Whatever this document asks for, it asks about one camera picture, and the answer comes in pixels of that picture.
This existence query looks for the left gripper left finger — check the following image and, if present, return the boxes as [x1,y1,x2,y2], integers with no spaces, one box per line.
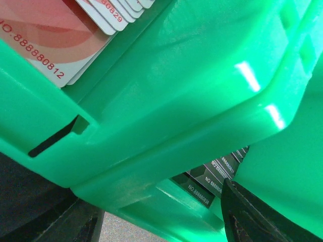
[29,199,104,241]

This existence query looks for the red white credit card stack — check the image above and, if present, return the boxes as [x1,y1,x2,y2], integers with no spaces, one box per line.
[1,1,153,88]

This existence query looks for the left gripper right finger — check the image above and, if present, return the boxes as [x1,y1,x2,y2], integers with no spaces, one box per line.
[221,178,320,241]

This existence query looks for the black credit card stack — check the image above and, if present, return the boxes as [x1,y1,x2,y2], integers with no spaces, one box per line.
[172,146,250,208]

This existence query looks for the green bin with black cards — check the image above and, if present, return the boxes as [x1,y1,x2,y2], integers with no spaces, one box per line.
[73,53,322,241]

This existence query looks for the green bin with red cards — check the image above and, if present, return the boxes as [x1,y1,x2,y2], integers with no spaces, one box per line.
[1,1,322,187]

